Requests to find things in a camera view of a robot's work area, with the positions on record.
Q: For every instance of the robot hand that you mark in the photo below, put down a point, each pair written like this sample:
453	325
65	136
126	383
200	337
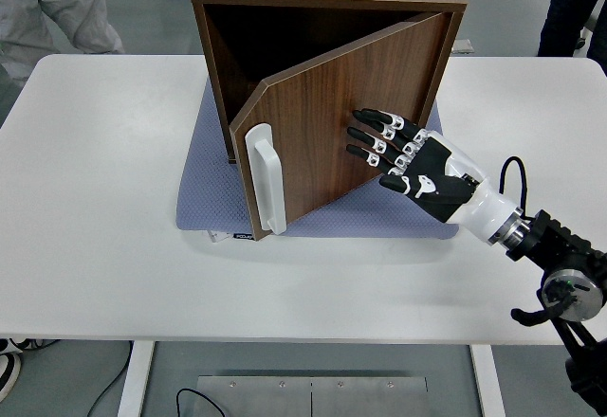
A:
436	175

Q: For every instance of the brown wooden cabinet door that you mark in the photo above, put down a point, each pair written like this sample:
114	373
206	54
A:
322	128

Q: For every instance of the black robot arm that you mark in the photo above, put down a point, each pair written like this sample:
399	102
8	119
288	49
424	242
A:
564	241

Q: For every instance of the black mat label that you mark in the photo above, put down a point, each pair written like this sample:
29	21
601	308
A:
243	236

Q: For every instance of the person in dark trousers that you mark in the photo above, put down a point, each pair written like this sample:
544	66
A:
564	5

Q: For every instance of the white table leg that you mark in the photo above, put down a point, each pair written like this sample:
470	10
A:
488	384
135	379

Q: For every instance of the small white mat tag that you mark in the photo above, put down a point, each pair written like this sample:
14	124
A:
217	237

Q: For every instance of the blue-grey textured mat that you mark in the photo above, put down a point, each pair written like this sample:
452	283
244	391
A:
204	189

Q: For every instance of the grey metal plate with screws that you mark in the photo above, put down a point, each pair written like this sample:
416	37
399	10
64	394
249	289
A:
265	400

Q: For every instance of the person in light trousers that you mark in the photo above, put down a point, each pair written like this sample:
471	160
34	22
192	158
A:
47	9

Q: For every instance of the small grey metal bracket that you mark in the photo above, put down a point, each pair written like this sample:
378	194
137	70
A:
464	46

